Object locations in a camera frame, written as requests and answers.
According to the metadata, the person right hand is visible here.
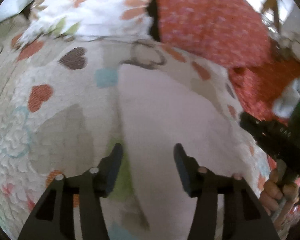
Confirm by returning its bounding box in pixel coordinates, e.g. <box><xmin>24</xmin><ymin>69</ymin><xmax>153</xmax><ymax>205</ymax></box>
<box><xmin>259</xmin><ymin>169</ymin><xmax>299</xmax><ymax>219</ymax></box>

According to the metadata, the white heart pattern quilt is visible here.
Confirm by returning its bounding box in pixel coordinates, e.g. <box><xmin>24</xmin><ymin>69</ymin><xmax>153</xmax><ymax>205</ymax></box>
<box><xmin>0</xmin><ymin>17</ymin><xmax>278</xmax><ymax>240</ymax></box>

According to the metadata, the pink floral zip sweater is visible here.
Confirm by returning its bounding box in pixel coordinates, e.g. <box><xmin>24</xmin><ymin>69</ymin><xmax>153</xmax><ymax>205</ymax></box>
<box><xmin>109</xmin><ymin>64</ymin><xmax>266</xmax><ymax>239</ymax></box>

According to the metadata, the orange floral pillow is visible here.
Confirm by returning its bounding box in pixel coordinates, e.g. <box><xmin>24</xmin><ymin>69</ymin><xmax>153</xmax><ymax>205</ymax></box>
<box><xmin>156</xmin><ymin>0</ymin><xmax>271</xmax><ymax>68</ymax></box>

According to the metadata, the grey crumpled cloth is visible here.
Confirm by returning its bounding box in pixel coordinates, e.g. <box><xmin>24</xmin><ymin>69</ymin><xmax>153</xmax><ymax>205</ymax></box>
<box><xmin>272</xmin><ymin>41</ymin><xmax>300</xmax><ymax>119</ymax></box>

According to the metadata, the white floral pillow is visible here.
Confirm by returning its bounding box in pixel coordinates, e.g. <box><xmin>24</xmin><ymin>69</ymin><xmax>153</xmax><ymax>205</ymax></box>
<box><xmin>17</xmin><ymin>0</ymin><xmax>153</xmax><ymax>47</ymax></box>

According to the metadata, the wooden headboard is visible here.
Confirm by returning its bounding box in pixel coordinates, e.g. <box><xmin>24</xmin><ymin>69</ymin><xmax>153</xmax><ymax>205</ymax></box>
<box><xmin>259</xmin><ymin>0</ymin><xmax>281</xmax><ymax>34</ymax></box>

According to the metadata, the orange floral sheet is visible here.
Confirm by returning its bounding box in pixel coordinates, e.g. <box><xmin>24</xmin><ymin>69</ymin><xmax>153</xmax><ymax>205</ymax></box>
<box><xmin>229</xmin><ymin>60</ymin><xmax>300</xmax><ymax>125</ymax></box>

